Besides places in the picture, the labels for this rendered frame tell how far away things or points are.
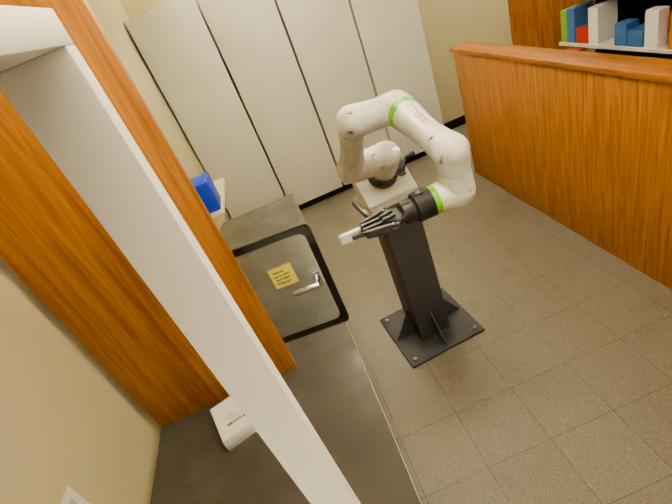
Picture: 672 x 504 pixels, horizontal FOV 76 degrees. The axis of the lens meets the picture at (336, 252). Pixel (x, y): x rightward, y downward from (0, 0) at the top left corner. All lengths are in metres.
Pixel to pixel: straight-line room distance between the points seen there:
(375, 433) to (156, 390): 0.70
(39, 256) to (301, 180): 3.52
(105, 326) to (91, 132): 1.09
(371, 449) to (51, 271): 0.94
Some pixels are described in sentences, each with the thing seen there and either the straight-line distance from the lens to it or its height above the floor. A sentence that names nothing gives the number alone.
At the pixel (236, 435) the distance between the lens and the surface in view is 1.38.
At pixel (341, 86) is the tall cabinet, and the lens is 4.43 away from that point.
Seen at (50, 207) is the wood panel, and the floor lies 1.72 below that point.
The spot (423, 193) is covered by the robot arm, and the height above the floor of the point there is 1.35.
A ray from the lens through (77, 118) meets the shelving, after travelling 0.31.
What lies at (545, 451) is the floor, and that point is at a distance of 2.24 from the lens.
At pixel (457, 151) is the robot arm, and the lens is 1.22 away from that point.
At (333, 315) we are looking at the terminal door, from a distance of 1.45.
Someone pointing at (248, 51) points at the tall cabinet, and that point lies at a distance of 4.28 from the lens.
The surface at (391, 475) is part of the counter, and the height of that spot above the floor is 0.94.
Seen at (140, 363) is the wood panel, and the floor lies 1.21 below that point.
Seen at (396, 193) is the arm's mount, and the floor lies 0.98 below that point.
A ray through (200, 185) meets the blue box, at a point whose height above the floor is 1.60.
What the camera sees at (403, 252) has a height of 0.66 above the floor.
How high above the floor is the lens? 1.94
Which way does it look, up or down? 31 degrees down
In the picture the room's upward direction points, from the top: 23 degrees counter-clockwise
